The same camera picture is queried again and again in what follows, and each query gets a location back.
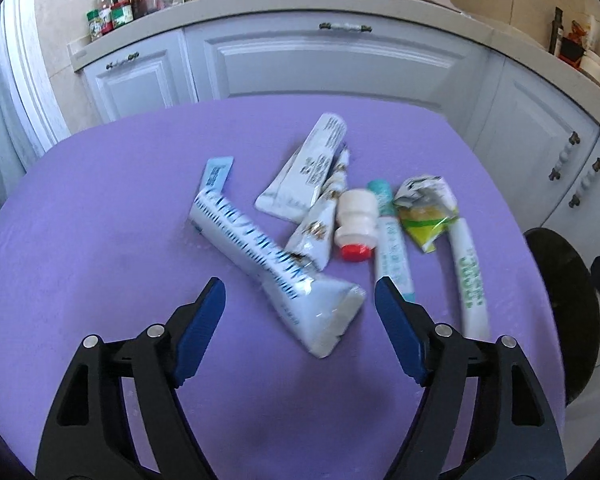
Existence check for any white jar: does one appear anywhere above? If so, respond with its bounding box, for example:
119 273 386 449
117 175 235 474
577 50 600 87

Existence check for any green yellow packet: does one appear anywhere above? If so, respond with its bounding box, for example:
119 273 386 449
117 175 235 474
392 175 459 254

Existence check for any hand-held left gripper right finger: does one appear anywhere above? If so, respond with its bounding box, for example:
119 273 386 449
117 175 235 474
374 275 567 480

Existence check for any small white cabinet door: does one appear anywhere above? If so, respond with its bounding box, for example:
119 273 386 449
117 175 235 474
81 30 199 124

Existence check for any trash bin with black liner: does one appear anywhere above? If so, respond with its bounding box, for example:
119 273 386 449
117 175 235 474
522 227 600 406

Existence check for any white tube blue print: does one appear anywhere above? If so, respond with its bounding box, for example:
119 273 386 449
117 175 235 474
189 187 367 359

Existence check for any light blue sachet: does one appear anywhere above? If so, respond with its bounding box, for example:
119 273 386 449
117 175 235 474
202 157 235 194

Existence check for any white bottle red cap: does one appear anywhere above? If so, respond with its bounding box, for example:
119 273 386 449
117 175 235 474
333 188 381 263

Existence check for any small tube brown print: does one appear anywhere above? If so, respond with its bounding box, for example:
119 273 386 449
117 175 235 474
284 144 352 272

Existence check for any vertical white bronze handle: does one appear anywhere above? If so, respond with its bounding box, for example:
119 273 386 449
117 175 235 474
548 131 580 181
568 158 600 209

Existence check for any plain white squeeze tube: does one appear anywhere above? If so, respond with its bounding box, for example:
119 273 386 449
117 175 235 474
254 112 349 224

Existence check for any narrow white cabinet door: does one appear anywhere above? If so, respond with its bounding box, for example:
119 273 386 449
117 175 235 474
472 55 600 222

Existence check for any beige stone kitchen countertop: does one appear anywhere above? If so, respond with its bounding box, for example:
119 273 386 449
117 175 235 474
67 0 600 136

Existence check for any teal white tube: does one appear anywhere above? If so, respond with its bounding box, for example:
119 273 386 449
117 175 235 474
367 179 417 304

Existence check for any purple tablecloth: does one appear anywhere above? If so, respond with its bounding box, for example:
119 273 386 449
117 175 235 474
0 95 568 480

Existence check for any short bronze cabinet handle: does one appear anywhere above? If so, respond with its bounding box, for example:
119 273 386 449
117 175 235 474
105 51 140 71

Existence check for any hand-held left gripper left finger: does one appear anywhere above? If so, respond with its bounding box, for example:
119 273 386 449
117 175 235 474
35 276 227 480

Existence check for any wide white cabinet front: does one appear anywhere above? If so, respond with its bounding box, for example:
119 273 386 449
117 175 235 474
184 21 497 112

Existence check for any white tube green print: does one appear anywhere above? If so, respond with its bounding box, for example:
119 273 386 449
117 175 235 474
449 216 492 342

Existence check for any white utensil pack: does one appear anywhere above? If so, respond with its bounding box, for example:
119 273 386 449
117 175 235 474
582 12 600 54

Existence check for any red black kitchen gadget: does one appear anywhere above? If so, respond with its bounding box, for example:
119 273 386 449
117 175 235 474
562 20 589 69

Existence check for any dark olive oil bottle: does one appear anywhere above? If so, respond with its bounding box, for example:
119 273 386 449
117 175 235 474
547 7 566 56

